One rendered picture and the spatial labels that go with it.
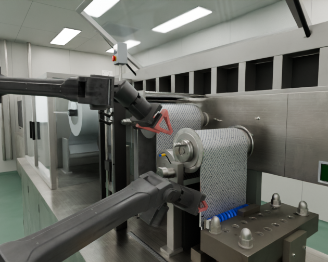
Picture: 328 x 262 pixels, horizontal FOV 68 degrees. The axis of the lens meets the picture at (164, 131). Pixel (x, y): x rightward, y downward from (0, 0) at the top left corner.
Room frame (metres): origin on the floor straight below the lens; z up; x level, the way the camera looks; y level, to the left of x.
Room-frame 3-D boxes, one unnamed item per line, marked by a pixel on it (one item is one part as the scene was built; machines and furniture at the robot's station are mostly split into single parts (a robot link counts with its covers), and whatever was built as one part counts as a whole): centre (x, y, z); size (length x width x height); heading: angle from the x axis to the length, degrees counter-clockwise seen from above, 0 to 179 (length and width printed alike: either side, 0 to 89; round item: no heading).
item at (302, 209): (0.79, -0.47, 1.05); 0.04 x 0.04 x 0.04
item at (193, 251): (0.81, -0.21, 0.92); 0.28 x 0.04 x 0.04; 126
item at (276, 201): (0.87, -0.41, 1.05); 0.04 x 0.04 x 0.04
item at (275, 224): (0.74, -0.32, 1.00); 0.40 x 0.16 x 0.06; 126
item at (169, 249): (0.79, -0.02, 1.05); 0.06 x 0.05 x 0.31; 126
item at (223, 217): (0.79, -0.22, 1.03); 0.21 x 0.04 x 0.03; 126
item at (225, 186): (0.80, -0.21, 1.10); 0.23 x 0.01 x 0.18; 126
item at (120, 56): (1.24, 0.23, 1.66); 0.07 x 0.07 x 0.10; 30
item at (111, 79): (0.67, 0.16, 1.43); 0.12 x 0.12 x 0.09; 33
